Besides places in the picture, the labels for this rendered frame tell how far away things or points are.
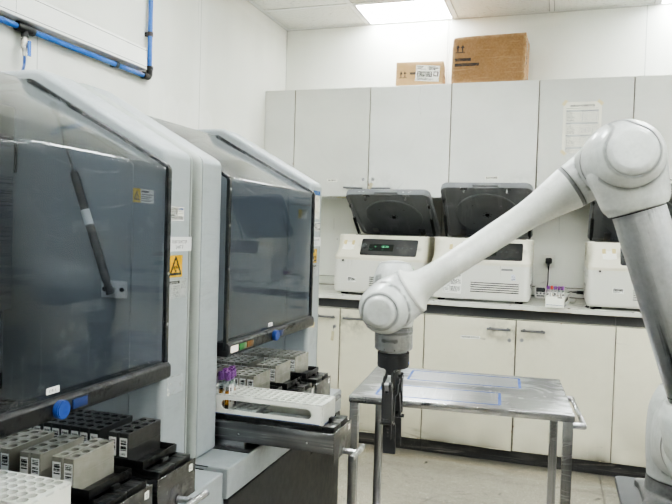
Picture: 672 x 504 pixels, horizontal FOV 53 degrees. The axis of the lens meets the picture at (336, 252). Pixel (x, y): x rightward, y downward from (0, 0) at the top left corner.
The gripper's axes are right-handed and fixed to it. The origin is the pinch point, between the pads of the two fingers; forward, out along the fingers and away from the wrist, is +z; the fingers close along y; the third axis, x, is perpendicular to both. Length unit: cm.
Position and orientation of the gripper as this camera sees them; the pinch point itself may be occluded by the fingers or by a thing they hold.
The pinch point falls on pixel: (392, 436)
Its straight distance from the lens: 164.6
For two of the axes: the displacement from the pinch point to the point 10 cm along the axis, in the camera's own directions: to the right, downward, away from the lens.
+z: -0.1, 10.0, 0.3
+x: 9.5, 0.2, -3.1
